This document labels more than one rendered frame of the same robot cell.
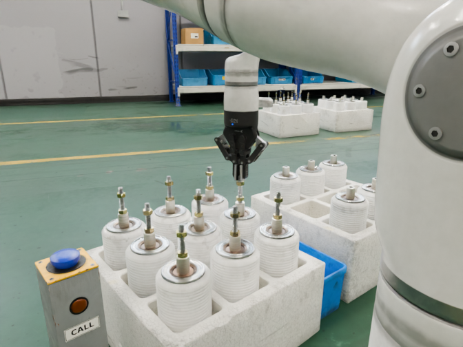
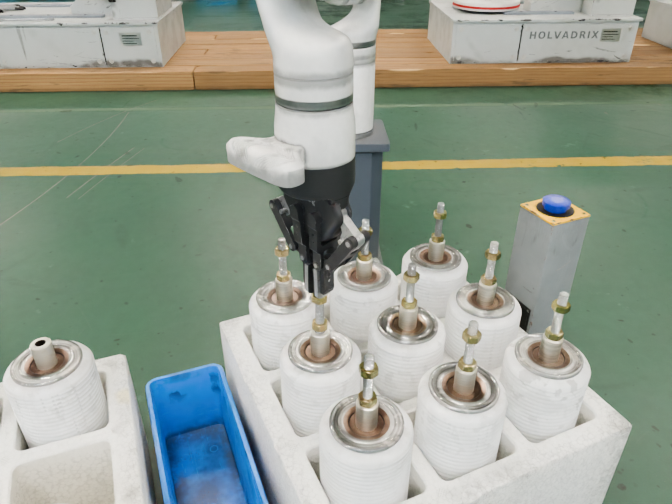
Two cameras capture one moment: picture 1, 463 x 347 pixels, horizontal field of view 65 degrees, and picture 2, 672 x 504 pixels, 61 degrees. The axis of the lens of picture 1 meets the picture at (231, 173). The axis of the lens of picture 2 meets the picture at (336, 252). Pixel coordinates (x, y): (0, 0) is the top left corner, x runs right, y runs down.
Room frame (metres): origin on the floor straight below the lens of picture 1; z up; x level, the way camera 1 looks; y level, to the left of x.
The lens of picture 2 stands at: (1.27, 0.14, 0.70)
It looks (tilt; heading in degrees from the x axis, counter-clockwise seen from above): 32 degrees down; 196
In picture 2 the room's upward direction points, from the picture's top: straight up
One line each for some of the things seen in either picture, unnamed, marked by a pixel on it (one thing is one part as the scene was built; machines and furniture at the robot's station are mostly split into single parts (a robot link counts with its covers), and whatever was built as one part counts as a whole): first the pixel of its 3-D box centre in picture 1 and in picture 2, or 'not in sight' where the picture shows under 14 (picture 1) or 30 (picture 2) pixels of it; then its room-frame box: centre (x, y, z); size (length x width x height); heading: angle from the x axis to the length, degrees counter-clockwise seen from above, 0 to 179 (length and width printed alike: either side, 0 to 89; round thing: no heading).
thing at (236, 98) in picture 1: (245, 94); (299, 126); (0.80, -0.03, 0.53); 0.11 x 0.09 x 0.06; 150
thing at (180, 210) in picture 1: (170, 211); (463, 387); (0.80, 0.15, 0.25); 0.08 x 0.08 x 0.01
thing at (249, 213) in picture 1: (240, 213); (320, 350); (0.79, -0.02, 0.25); 0.08 x 0.08 x 0.01
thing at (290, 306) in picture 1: (200, 291); (399, 415); (0.71, 0.07, 0.09); 0.39 x 0.39 x 0.18; 40
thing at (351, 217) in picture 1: (346, 228); (66, 419); (0.89, -0.31, 0.16); 0.10 x 0.10 x 0.18
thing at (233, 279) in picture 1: (234, 289); (362, 327); (0.62, -0.01, 0.16); 0.10 x 0.10 x 0.18
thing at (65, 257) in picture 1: (65, 260); (555, 205); (0.46, 0.24, 0.32); 0.04 x 0.04 x 0.02
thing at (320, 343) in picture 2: (240, 208); (320, 342); (0.79, -0.02, 0.26); 0.02 x 0.02 x 0.03
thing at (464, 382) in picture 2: (170, 206); (465, 378); (0.80, 0.15, 0.26); 0.02 x 0.02 x 0.03
